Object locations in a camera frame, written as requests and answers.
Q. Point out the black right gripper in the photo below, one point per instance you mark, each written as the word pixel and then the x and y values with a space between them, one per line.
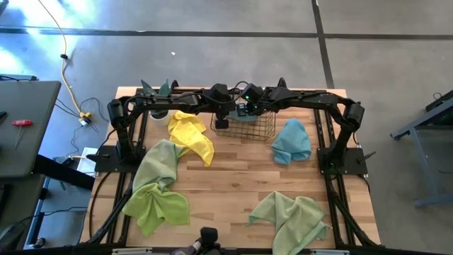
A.
pixel 253 93

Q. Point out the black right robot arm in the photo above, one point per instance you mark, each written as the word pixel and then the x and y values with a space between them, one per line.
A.
pixel 318 96

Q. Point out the blue-grey metal desk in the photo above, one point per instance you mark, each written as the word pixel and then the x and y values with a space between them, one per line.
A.
pixel 423 159

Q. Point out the white plant pot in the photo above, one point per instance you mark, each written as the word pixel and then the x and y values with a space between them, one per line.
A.
pixel 162 121

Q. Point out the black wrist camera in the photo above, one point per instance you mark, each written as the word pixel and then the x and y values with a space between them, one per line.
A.
pixel 222 124
pixel 244 110

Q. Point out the green snake plant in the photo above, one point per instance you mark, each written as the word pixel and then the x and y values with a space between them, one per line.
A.
pixel 148 89

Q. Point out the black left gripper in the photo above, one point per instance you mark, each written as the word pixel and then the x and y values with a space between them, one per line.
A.
pixel 219 93

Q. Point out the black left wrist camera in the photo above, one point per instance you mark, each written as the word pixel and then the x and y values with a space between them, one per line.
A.
pixel 222 124

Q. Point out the grey side table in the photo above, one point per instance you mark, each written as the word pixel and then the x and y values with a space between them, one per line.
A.
pixel 24 124

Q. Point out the black side table foot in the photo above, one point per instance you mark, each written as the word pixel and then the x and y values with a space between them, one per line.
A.
pixel 63 173

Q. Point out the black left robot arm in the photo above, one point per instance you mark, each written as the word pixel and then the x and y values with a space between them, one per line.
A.
pixel 159 101

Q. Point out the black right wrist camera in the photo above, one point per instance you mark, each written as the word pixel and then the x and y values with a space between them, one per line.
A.
pixel 244 110

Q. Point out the black aluminium table frame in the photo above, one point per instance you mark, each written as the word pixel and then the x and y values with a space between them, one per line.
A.
pixel 318 131

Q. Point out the lime green microfiber towel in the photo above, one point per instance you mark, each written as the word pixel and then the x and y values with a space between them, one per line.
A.
pixel 155 209

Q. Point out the white power adapter box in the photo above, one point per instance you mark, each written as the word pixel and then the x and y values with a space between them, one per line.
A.
pixel 85 161

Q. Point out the pale green microfiber towel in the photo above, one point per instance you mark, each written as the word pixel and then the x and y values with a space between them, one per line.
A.
pixel 293 219
pixel 159 163

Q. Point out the yellow microfiber towel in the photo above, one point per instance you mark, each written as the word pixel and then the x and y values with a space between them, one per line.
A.
pixel 191 138

